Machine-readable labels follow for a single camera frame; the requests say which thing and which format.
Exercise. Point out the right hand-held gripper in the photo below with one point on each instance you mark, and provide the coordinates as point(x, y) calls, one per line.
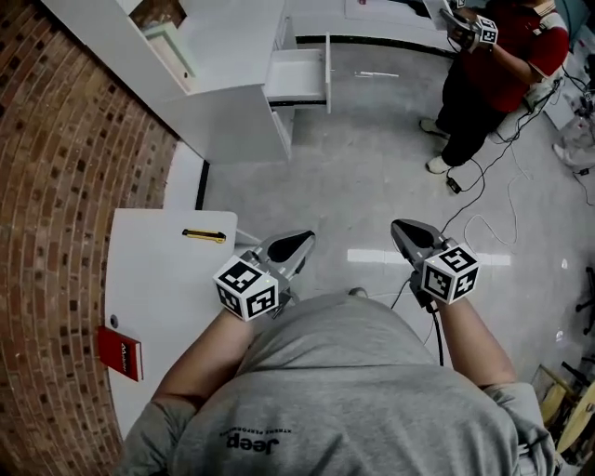
point(451, 276)

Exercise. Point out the person's right shoe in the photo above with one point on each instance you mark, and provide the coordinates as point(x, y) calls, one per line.
point(358, 293)

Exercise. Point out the black power adapter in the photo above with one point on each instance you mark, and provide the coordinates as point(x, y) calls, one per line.
point(454, 184)

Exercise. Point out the person's left forearm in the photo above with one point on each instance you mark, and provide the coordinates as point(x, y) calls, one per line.
point(204, 358)

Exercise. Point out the black chair base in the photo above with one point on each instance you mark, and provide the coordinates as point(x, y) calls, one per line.
point(588, 304)

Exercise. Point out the person's grey t-shirt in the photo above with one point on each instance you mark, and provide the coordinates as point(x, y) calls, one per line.
point(334, 395)

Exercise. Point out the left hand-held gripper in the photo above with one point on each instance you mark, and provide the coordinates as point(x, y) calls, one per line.
point(246, 293)

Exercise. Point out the person's right forearm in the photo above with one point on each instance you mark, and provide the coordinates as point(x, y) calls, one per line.
point(474, 344)

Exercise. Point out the white cabinet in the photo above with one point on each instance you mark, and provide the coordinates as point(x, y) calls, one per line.
point(223, 116)

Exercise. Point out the white open drawer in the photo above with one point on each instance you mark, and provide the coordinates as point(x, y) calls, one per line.
point(297, 76)

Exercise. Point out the pale green box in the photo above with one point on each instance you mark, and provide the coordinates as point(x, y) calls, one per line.
point(165, 46)

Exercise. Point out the wooden stool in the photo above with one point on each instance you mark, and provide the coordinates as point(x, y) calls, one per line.
point(578, 418)

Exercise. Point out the yellow black utility knife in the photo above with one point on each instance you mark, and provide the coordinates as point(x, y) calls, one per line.
point(204, 235)

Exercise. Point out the red book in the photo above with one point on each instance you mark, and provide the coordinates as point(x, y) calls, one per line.
point(122, 354)

